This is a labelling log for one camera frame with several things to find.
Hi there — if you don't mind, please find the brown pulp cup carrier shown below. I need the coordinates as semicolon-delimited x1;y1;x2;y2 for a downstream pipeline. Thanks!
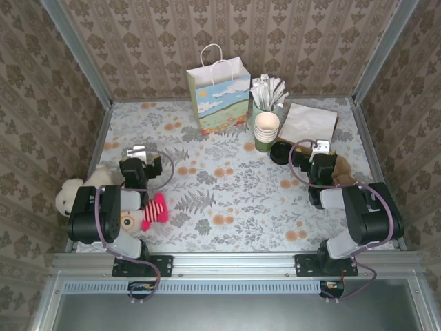
275;137;356;189

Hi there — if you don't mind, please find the landscape print paper bag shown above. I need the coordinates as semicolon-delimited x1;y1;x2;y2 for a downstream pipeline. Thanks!
185;43;252;137

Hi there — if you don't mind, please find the striped pink doll plush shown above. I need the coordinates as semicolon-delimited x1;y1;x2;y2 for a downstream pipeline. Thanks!
119;192;170;239

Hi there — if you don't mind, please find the white teddy bear plush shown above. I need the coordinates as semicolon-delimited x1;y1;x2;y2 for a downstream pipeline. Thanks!
54;163;123;218

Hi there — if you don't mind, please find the stack of paper cups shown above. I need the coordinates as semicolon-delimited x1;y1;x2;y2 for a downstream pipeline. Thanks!
253;111;280;153

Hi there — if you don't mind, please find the mint green holder cup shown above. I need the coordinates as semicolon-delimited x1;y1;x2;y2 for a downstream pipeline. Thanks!
252;98;283;117

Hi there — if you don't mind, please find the grey metal sheet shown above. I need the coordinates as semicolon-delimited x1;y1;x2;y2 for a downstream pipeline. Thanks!
30;272;441;331

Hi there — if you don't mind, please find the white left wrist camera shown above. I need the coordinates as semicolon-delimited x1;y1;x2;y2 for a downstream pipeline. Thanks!
125;145;148;162

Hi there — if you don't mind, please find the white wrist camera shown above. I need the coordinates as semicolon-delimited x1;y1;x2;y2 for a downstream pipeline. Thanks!
311;139;332;156
125;145;148;162

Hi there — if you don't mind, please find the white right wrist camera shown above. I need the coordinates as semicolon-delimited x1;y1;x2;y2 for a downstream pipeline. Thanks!
311;139;332;156

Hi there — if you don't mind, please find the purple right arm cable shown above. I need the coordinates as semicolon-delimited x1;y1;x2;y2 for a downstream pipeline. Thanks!
288;139;396;301

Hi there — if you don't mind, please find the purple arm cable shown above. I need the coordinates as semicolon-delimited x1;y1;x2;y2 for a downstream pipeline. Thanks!
94;148;175;305
288;139;396;301

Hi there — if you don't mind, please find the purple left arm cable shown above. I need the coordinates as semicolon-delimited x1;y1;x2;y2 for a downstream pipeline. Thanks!
94;148;175;305

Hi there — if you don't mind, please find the aluminium side rail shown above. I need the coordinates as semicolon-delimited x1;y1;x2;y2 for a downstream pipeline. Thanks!
64;101;114;252
347;98;408;251

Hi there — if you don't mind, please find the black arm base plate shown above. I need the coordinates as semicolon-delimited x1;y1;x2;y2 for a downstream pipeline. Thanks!
294;254;359;278
112;254;174;278

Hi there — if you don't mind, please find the black cable port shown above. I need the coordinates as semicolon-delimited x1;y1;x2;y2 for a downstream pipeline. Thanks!
127;281;156;300
319;281;345;299

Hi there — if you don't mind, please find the aluminium frame post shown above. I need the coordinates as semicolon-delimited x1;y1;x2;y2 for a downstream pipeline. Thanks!
40;0;114;108
351;0;420;104

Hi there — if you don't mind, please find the aluminium table edge rail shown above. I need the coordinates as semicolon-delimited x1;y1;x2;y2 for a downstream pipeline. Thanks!
50;250;420;277

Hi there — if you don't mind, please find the grey slotted cable duct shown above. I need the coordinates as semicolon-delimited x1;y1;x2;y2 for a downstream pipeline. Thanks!
63;279;342;294

